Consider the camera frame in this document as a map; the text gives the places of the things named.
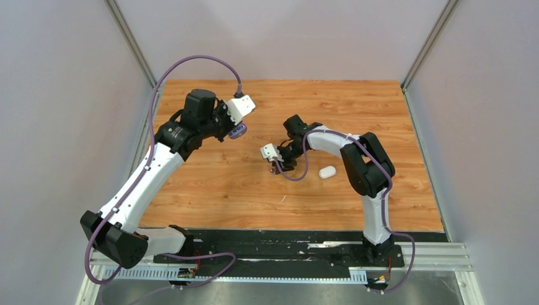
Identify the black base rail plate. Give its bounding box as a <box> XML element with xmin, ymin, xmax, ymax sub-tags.
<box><xmin>178</xmin><ymin>229</ymin><xmax>405</xmax><ymax>279</ymax></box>

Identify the blue-grey earbud case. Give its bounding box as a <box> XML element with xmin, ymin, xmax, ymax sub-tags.
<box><xmin>228</xmin><ymin>123</ymin><xmax>247</xmax><ymax>139</ymax></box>

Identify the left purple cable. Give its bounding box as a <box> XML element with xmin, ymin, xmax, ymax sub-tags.
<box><xmin>85</xmin><ymin>55</ymin><xmax>244</xmax><ymax>290</ymax></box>

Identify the left aluminium frame post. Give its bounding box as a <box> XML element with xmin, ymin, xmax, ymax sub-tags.
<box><xmin>104</xmin><ymin>0</ymin><xmax>157</xmax><ymax>89</ymax></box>

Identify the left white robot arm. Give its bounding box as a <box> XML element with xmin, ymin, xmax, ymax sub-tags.
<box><xmin>80</xmin><ymin>89</ymin><xmax>256</xmax><ymax>269</ymax></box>

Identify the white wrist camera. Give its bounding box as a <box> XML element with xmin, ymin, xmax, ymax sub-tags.
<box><xmin>225</xmin><ymin>95</ymin><xmax>256</xmax><ymax>125</ymax></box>
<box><xmin>260</xmin><ymin>143</ymin><xmax>283</xmax><ymax>162</ymax></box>

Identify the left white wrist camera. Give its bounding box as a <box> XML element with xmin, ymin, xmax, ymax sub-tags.
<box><xmin>225</xmin><ymin>95</ymin><xmax>256</xmax><ymax>125</ymax></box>

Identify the right aluminium frame post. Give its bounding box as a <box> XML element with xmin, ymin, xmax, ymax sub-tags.
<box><xmin>400</xmin><ymin>0</ymin><xmax>461</xmax><ymax>97</ymax></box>

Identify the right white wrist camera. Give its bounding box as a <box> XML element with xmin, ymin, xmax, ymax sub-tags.
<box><xmin>260</xmin><ymin>143</ymin><xmax>283</xmax><ymax>162</ymax></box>

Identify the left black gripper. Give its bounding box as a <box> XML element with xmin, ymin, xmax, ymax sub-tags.
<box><xmin>200</xmin><ymin>99</ymin><xmax>242</xmax><ymax>142</ymax></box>

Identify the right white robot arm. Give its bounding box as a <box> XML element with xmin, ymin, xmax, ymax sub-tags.
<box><xmin>261</xmin><ymin>115</ymin><xmax>395</xmax><ymax>266</ymax></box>

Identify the aluminium frame post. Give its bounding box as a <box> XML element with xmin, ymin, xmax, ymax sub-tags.
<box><xmin>104</xmin><ymin>0</ymin><xmax>157</xmax><ymax>89</ymax></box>
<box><xmin>400</xmin><ymin>0</ymin><xmax>461</xmax><ymax>97</ymax></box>

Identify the white earbud charging case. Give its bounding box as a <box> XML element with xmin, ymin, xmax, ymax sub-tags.
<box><xmin>318</xmin><ymin>166</ymin><xmax>337</xmax><ymax>180</ymax></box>

